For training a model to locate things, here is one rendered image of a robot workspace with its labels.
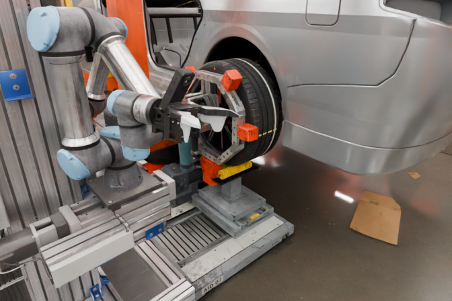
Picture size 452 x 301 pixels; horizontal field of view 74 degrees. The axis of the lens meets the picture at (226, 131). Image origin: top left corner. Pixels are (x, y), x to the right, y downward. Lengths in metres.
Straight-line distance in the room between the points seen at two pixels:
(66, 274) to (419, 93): 1.39
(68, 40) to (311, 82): 1.03
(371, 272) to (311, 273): 0.36
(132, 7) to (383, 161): 1.57
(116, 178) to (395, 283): 1.66
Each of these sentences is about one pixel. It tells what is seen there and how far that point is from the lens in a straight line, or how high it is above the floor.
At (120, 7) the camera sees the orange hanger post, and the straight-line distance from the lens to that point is 1.94.
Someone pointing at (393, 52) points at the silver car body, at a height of 1.31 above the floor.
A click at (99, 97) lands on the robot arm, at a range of 1.68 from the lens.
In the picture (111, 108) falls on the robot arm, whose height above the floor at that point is 1.21.
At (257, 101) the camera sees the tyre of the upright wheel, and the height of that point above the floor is 1.00.
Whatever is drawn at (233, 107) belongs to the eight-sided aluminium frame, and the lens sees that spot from 1.58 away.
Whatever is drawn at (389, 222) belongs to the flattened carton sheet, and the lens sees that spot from 2.58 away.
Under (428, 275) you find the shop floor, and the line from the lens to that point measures 2.29.
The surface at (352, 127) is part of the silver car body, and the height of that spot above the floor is 0.97.
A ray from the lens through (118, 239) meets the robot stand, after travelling 1.15.
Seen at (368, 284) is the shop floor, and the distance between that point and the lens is 2.08.
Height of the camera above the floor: 1.45
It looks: 22 degrees down
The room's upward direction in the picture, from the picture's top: straight up
